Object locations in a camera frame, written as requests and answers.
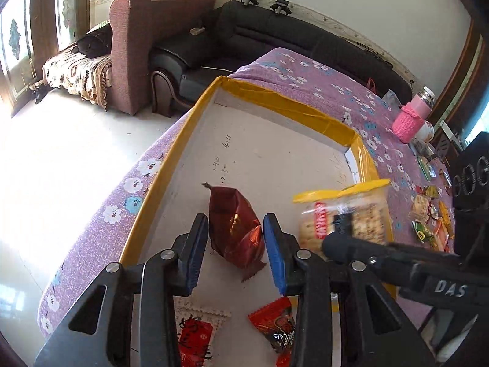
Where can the red white snack packet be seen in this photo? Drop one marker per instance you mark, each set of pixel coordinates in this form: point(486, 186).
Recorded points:
point(198, 336)

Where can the white cup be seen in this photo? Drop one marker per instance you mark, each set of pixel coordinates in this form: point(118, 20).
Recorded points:
point(426, 132)

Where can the clear plastic bag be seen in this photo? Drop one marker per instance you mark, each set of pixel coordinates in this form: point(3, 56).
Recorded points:
point(391, 98)

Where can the black bag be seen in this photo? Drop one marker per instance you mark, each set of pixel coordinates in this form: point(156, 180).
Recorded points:
point(93, 44)

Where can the brown patterned blanket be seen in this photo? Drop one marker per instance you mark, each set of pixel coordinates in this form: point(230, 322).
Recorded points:
point(76, 72)

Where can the pink knitted bottle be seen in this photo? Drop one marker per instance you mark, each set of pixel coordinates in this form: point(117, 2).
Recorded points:
point(410, 120)

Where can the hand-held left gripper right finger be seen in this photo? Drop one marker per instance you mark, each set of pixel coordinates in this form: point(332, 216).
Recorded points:
point(273, 252)

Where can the cardboard box with yellow tape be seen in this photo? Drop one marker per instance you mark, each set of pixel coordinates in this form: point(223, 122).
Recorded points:
point(248, 141)

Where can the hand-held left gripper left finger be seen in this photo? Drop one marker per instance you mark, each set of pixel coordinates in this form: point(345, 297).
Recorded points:
point(199, 252)

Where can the clear cracker packet yellow top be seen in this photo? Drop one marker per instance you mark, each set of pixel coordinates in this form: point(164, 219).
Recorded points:
point(366, 214)

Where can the maroon fabric sofa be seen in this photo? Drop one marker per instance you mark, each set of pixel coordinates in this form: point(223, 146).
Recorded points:
point(152, 46)

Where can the wooden glass door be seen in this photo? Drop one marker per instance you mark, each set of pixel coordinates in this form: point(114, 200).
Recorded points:
point(15, 38)

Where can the dark shoe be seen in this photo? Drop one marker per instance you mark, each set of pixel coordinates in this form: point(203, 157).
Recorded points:
point(42, 92)

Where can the purple floral tablecloth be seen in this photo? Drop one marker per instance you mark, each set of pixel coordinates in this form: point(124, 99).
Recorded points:
point(313, 80)

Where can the brown wooden door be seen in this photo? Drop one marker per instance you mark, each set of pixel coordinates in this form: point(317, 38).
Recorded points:
point(466, 76)

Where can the black leather sofa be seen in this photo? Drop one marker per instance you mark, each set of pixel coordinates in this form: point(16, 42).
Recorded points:
point(267, 34)

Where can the red black snack packet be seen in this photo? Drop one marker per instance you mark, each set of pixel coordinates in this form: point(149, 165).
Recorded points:
point(273, 321)

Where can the dark red snack packet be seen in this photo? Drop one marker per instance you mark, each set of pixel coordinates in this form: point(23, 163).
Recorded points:
point(233, 229)

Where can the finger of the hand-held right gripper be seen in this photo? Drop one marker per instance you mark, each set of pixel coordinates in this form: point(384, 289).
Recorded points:
point(366, 254)
point(342, 220)

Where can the pile of mixed snack packets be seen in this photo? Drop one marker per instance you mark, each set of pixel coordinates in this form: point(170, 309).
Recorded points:
point(420, 202)

